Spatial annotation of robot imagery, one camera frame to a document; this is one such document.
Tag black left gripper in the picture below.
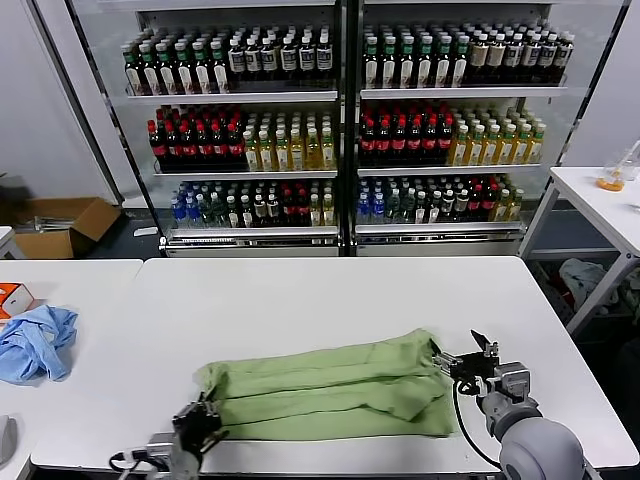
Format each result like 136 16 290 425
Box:
172 387 230 454

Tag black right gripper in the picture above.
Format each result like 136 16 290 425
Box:
431 329 500 395

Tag light green shirt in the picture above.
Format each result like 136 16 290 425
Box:
193 327 464 442

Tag pile of pale clothes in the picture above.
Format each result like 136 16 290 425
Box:
557 258 621 314

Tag crumpled light blue shirt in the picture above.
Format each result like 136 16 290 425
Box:
0 303 80 385

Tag white side table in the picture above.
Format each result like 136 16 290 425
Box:
517 165 640 337

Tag grey rounded object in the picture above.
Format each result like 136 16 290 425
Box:
0 413 20 465

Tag cola bottle red cap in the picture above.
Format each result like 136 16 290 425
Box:
421 115 439 166
390 115 408 166
405 115 423 166
437 115 455 166
359 115 377 166
164 121 182 170
194 122 212 170
375 115 392 166
179 122 197 170
226 122 244 170
210 122 228 170
149 120 168 170

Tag open cardboard box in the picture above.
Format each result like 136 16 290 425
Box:
12 196 123 259

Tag orange and white box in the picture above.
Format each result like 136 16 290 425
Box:
0 282 36 320

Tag clear cup orange contents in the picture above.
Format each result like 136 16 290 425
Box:
596 163 628 193

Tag metal parts in carton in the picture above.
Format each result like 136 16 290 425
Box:
28 213 75 234

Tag clear plastic container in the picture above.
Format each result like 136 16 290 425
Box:
618 141 640 182

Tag small white table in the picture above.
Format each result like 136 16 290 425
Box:
0 225 26 260

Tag drinks display cabinet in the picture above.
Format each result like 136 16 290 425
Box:
348 0 633 258
66 0 351 259

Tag dark bottle green cap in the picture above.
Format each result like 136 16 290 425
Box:
416 36 435 90
173 42 193 96
210 41 230 95
398 37 417 91
380 37 399 91
123 44 143 97
434 36 453 90
362 38 381 92
192 42 211 95
156 43 175 96
452 35 471 89
140 43 159 96

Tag dark blurry object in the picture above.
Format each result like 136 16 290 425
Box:
0 173 31 214

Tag open glass cabinet door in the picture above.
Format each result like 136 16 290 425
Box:
553 0 640 169
29 0 150 209

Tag dark bottle white label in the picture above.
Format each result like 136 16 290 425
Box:
280 37 299 76
298 36 317 75
555 32 575 84
227 39 247 78
504 33 523 84
245 38 264 77
316 35 334 74
261 37 280 76
539 33 558 84
521 33 540 84

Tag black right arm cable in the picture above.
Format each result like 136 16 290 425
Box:
451 379 502 472

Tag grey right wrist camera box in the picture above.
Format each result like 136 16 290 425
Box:
492 362 532 402

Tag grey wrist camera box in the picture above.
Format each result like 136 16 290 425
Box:
492 362 532 402
146 432 177 460

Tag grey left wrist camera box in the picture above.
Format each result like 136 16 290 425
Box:
146 432 177 460

